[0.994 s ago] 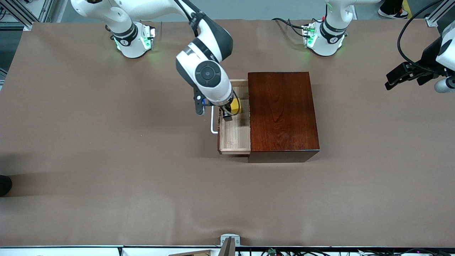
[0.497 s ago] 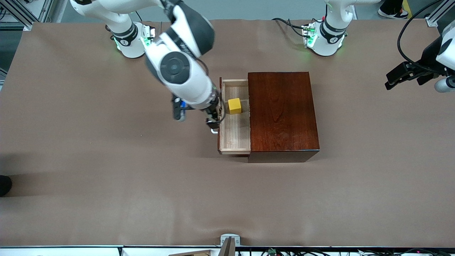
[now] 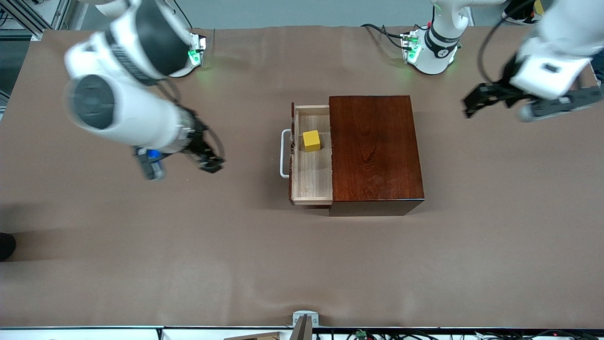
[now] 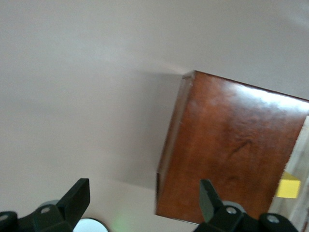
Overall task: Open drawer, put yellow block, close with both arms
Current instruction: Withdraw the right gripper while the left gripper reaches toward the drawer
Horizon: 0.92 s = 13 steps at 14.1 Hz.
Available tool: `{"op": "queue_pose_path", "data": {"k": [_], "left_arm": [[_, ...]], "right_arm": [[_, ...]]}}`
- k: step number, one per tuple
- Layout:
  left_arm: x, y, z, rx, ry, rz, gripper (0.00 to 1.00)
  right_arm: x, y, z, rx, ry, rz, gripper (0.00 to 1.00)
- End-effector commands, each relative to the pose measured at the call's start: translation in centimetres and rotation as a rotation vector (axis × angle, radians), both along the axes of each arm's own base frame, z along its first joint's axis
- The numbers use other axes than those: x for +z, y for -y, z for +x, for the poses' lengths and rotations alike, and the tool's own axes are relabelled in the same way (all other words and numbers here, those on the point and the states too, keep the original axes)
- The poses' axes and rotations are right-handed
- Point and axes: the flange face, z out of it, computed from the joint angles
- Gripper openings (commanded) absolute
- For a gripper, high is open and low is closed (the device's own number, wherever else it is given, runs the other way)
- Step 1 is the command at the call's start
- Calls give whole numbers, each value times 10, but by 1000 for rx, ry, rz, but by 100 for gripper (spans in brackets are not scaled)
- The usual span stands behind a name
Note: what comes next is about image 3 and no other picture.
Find aluminium frame with dark bars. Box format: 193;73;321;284
0;0;71;41

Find black right base cable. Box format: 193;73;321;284
172;0;194;29

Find brown table cloth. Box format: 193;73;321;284
0;26;604;329

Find black left base cables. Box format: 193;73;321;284
361;23;406;50

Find dark brown wooden cabinet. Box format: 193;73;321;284
328;94;425;217

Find black round knob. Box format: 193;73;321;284
0;233;17;262

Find black shoe with orange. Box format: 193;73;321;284
503;0;543;24

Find wooden drawer with white handle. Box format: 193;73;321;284
280;103;334;208

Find grey metal camera bracket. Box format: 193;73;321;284
289;310;319;340

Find tan board piece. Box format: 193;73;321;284
223;331;284;340

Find yellow wooden block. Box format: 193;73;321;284
302;130;322;153

